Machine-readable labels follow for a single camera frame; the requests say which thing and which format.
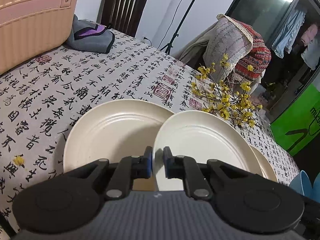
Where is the cream plate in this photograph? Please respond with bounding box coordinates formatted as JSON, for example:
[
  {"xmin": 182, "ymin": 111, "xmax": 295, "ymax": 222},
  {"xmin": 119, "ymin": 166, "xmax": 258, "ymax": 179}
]
[
  {"xmin": 152, "ymin": 111, "xmax": 262, "ymax": 191},
  {"xmin": 63, "ymin": 99, "xmax": 174, "ymax": 172},
  {"xmin": 250, "ymin": 145, "xmax": 278, "ymax": 183}
]

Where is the blue bowl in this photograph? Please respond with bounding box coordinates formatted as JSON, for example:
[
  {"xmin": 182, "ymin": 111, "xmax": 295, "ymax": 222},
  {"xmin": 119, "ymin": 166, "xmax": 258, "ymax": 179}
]
[{"xmin": 289, "ymin": 170, "xmax": 313, "ymax": 199}]

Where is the green paper bag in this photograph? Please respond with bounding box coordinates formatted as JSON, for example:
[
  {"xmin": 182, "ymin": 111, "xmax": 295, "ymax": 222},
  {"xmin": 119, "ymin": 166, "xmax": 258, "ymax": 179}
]
[{"xmin": 271, "ymin": 84, "xmax": 319, "ymax": 156}]

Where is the calligraphy print tablecloth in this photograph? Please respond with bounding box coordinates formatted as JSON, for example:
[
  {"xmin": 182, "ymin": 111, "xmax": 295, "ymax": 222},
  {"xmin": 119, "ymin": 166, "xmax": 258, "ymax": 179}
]
[{"xmin": 1, "ymin": 31, "xmax": 205, "ymax": 232}]

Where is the yellow flower branch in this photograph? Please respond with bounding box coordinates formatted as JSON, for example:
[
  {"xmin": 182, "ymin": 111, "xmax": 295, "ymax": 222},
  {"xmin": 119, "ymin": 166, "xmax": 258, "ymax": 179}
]
[{"xmin": 190, "ymin": 62, "xmax": 263, "ymax": 130}]

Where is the chair draped with patterned cloths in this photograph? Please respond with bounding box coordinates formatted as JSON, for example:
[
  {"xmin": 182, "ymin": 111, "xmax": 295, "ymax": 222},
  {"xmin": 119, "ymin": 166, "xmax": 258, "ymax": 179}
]
[{"xmin": 172, "ymin": 14, "xmax": 271, "ymax": 94}]

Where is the white hanging garment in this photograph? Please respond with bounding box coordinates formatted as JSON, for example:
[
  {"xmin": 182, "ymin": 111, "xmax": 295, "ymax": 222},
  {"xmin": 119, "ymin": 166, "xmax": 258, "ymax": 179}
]
[{"xmin": 301, "ymin": 36, "xmax": 320, "ymax": 70}]

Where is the grey purple pouch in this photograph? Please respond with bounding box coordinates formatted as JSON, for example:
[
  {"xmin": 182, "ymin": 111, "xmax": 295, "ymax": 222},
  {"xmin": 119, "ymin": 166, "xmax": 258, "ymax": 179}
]
[{"xmin": 66, "ymin": 15, "xmax": 115, "ymax": 54}]

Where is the light blue hanging shirt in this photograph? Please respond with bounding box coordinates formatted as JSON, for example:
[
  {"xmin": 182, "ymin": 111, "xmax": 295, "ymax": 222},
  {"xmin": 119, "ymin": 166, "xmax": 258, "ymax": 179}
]
[{"xmin": 271, "ymin": 8, "xmax": 308, "ymax": 59}]

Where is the black light stand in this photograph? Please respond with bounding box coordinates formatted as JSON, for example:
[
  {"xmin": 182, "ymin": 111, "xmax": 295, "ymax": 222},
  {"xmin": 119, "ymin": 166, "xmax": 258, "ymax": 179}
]
[{"xmin": 158, "ymin": 0, "xmax": 196, "ymax": 55}]

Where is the pink hanging garment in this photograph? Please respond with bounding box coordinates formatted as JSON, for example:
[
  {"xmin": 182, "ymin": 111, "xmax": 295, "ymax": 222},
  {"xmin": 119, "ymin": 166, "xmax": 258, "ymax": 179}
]
[{"xmin": 300, "ymin": 23, "xmax": 318, "ymax": 47}]

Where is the pink suitcase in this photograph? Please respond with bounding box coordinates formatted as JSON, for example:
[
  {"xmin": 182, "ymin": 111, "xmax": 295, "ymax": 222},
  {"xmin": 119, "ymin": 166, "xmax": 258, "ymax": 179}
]
[{"xmin": 1, "ymin": 0, "xmax": 77, "ymax": 73}]

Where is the black framed sliding window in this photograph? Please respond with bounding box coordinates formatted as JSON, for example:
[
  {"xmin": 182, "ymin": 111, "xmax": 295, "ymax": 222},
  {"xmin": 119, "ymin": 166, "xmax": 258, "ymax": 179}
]
[{"xmin": 227, "ymin": 0, "xmax": 319, "ymax": 122}]

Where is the dark wooden chair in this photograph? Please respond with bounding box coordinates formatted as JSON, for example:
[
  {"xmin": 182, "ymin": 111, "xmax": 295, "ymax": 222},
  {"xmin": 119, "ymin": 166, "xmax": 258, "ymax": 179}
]
[{"xmin": 97, "ymin": 0, "xmax": 147, "ymax": 37}]

